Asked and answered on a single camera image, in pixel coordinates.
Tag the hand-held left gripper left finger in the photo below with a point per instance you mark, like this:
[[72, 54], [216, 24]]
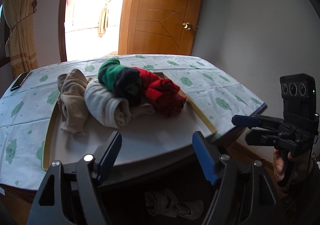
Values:
[[110, 157]]

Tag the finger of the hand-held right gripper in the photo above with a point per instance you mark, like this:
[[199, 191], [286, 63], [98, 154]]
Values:
[[260, 136], [246, 120]]

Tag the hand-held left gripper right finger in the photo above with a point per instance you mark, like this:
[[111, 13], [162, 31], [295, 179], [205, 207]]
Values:
[[205, 157]]

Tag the shallow cardboard box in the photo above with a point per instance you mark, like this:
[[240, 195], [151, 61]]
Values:
[[155, 138]]

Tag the pile of socks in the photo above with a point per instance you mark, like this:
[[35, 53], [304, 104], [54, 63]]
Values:
[[170, 203]]

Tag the white underwear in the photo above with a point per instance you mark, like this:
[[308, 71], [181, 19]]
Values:
[[100, 99]]

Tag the beige underwear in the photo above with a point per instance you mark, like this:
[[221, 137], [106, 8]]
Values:
[[72, 94]]

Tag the red underwear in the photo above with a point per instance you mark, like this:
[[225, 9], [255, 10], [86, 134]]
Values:
[[165, 94]]

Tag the green and navy underwear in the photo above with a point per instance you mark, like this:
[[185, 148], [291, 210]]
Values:
[[110, 72]]

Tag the person's right forearm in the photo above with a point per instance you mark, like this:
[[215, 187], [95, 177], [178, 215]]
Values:
[[315, 180]]

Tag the person's right hand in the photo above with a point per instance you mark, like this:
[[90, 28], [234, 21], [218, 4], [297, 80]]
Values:
[[301, 165]]

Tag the green cloud print tablecloth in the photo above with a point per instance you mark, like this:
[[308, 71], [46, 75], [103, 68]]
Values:
[[212, 82]]

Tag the wooden desk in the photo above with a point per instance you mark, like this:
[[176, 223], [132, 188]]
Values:
[[15, 202]]

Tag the brass door knob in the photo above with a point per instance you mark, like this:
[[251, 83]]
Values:
[[186, 26]]

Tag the black smartphone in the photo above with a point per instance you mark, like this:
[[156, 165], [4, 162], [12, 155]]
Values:
[[20, 81]]

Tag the wooden door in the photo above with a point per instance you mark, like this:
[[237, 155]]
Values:
[[155, 27]]

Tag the yellow checked curtain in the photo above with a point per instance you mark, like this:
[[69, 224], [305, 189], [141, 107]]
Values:
[[22, 39]]

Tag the sliding glass window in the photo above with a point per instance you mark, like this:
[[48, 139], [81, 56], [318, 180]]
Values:
[[2, 39]]

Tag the wooden door frame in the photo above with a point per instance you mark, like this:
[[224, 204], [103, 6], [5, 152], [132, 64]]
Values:
[[62, 27]]

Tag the dark curtain wall hook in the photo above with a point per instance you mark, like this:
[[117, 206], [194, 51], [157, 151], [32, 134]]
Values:
[[34, 5]]

